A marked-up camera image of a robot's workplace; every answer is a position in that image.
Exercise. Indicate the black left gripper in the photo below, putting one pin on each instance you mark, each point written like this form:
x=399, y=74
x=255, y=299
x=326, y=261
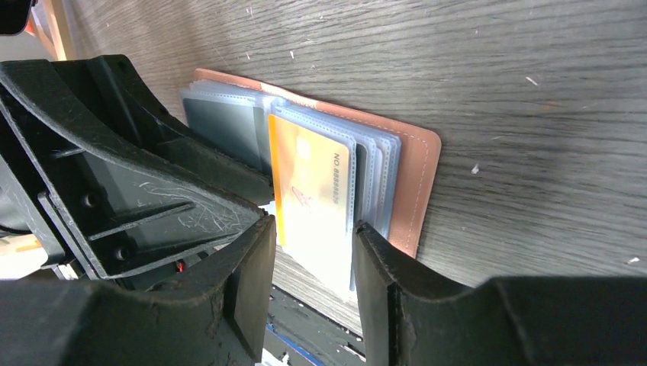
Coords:
x=94, y=200

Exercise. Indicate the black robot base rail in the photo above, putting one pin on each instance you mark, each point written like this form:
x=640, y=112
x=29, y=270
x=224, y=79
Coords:
x=297, y=334

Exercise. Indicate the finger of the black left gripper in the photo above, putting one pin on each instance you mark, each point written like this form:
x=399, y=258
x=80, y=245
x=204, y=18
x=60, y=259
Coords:
x=110, y=87

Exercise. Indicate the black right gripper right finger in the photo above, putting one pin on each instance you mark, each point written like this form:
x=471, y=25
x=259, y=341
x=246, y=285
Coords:
x=412, y=315

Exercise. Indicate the yellow credit card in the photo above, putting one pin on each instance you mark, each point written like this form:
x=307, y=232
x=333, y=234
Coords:
x=313, y=200

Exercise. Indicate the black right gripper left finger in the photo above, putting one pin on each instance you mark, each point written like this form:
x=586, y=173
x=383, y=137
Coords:
x=213, y=313

